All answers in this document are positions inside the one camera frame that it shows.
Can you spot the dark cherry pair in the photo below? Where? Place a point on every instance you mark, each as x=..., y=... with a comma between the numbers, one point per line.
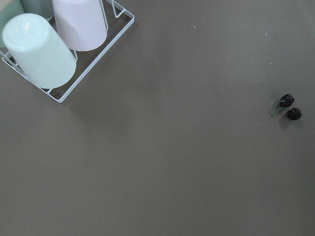
x=284, y=104

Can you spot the pink upturned cup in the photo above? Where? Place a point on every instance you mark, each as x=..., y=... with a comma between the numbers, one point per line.
x=80, y=23

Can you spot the mint upturned cup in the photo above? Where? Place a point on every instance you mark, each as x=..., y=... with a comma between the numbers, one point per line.
x=39, y=51

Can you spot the white wire cup rack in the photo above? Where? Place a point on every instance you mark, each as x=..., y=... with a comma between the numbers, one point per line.
x=118, y=19

